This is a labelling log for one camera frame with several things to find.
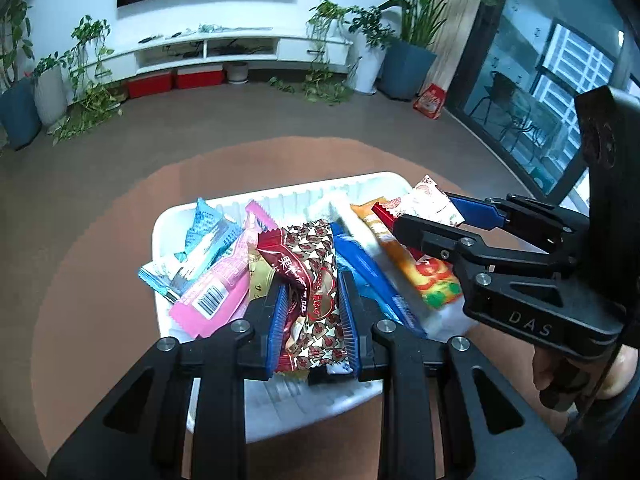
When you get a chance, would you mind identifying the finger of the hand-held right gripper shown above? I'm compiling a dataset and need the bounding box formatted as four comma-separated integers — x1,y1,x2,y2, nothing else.
444,191,593,261
392,212,627,359

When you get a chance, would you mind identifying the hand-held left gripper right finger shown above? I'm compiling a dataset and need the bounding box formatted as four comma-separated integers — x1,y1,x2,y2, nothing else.
337,270,581,480

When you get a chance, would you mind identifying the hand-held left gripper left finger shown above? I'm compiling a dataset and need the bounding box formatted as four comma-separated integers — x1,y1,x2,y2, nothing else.
47,275,291,480

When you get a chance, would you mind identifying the white red-printed snack packet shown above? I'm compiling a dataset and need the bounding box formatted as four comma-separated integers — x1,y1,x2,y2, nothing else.
394,174,466,234

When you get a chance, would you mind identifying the orange snack packet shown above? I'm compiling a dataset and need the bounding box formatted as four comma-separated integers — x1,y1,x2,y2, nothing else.
349,198,464,312

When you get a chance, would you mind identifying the dark blue snack packet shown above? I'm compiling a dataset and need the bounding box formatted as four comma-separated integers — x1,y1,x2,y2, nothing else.
329,220,429,339

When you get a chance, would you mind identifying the black snack packet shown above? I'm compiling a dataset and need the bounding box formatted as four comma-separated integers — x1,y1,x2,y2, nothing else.
307,359,355,387

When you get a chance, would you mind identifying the gold snack packet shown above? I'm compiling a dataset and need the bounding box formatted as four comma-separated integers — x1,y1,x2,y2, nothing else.
247,252,277,307

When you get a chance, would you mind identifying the dark red patterned snack packet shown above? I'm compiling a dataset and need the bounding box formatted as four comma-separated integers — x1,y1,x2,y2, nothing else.
255,218,351,375

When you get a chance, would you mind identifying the long white snack packet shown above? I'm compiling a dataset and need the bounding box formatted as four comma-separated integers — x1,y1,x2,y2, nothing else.
307,192,437,322

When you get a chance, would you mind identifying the pink snack packet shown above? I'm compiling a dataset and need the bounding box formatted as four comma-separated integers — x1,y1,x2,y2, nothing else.
168,199,279,340

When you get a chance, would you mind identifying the white plastic tray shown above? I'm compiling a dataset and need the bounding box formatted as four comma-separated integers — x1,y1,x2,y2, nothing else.
149,170,482,444

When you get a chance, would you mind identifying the teal white snack packet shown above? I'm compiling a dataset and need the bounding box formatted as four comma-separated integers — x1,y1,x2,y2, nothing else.
137,247,212,305

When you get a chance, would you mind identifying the light blue snack packet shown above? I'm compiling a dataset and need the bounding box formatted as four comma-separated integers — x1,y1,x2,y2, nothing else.
182,197,244,267

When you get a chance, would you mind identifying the person's right hand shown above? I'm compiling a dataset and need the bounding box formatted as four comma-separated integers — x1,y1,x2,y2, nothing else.
531,345,640,403

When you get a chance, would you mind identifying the black outdoor chair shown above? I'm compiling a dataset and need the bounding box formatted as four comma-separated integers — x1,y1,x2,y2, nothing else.
472,70,532,132

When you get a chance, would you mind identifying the red paper bag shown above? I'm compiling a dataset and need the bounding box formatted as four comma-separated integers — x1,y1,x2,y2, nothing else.
412,83,448,120

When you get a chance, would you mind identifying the large-leaf plant in blue pot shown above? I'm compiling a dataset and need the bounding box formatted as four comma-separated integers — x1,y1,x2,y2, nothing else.
377,0,502,101

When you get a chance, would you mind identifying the leafy plant in white pot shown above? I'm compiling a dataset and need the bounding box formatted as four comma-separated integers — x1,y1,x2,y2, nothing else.
347,4,397,95

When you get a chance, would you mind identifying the thin trailing vine plant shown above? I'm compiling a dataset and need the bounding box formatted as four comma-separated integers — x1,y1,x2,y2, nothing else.
269,0,354,107

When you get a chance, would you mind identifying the light wooden slat panel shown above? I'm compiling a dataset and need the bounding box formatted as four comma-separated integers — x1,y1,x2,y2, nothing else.
432,0,497,97

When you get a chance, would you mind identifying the white television cabinet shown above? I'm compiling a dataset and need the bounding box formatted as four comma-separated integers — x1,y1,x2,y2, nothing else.
75,26,354,84

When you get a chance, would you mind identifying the red storage box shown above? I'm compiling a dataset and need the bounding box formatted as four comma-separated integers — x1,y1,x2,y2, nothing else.
125,72,175,100
174,64,225,90

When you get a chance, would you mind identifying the bushy trailing green plant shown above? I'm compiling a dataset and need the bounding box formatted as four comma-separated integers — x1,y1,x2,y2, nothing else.
47,14,126,144

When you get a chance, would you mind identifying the small plant in grey pot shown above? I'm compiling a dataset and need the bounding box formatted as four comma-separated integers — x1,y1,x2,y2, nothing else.
32,52,69,126

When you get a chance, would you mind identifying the tall plant in blue pot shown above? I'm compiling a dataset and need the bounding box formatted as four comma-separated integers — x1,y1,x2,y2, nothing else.
0,0,44,151

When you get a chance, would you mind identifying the black window frame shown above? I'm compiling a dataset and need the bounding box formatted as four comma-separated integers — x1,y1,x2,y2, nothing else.
444,0,640,202

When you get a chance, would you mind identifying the black cable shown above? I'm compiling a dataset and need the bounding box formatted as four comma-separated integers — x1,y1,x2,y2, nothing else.
561,320,632,442

